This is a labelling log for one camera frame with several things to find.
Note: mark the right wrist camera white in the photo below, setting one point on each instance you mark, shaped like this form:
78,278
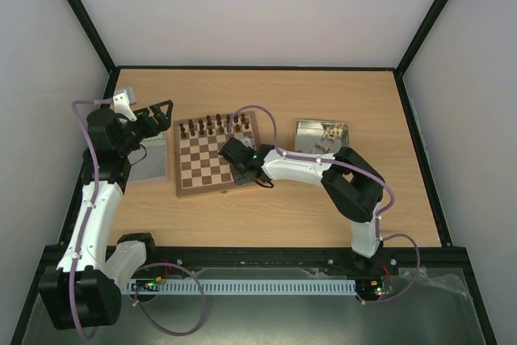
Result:
246,143

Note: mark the light blue cable duct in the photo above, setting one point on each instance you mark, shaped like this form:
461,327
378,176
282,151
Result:
188,287

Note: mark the black frame post right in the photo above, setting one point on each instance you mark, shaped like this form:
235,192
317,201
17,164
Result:
420,36

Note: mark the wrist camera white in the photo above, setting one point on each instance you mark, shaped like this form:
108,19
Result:
122,101
246,143

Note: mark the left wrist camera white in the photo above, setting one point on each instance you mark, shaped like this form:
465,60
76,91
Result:
122,101

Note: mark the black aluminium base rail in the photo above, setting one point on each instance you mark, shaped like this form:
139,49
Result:
333,261

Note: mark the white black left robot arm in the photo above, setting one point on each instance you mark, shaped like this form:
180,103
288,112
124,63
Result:
85,288

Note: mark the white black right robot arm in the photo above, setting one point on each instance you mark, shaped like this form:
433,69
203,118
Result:
354,187

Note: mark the silver tin lid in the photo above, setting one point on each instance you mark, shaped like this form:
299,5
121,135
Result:
150,163

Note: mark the black frame post left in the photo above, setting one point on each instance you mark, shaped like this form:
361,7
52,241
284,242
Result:
92,34

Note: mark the black frame post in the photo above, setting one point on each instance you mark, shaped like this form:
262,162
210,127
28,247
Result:
420,36
92,34

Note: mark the gold metal tin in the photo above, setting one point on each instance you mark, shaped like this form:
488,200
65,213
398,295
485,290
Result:
308,137

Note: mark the wooden chess board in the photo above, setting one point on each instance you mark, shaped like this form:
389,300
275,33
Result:
199,169

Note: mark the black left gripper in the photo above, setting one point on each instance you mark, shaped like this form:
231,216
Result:
156,109

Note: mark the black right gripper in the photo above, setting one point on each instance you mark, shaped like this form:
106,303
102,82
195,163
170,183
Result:
240,171

